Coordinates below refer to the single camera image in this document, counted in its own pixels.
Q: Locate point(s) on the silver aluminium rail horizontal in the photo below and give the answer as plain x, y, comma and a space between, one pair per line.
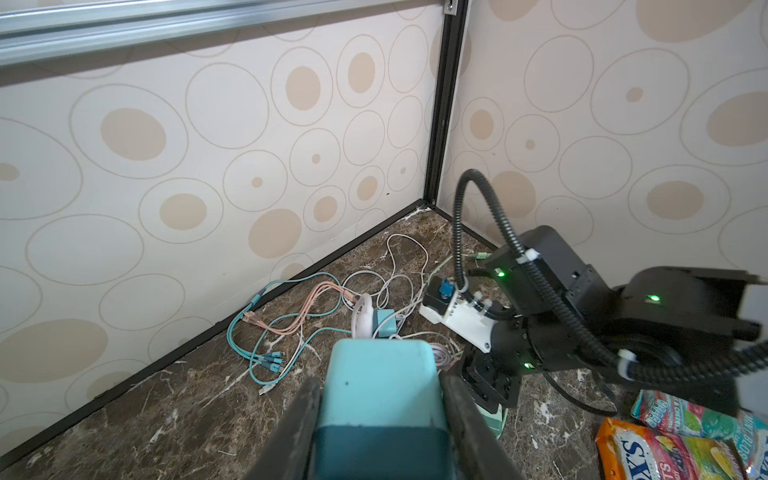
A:
85, 27

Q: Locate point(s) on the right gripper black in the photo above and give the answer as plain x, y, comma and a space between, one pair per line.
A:
528, 337

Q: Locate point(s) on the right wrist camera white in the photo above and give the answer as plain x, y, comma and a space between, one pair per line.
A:
443, 304

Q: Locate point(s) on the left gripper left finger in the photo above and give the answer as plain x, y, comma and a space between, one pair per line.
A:
286, 454

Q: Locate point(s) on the green Fox's candy bag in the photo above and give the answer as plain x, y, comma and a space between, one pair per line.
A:
670, 414

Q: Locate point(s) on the orange Fox's candy bag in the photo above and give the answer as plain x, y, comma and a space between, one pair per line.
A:
629, 451

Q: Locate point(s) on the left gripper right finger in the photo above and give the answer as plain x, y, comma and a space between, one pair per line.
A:
479, 455

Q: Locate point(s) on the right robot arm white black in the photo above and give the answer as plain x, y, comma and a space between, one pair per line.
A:
665, 316

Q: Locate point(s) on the teal charger plug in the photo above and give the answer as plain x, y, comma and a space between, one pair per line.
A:
385, 323
381, 415
495, 420

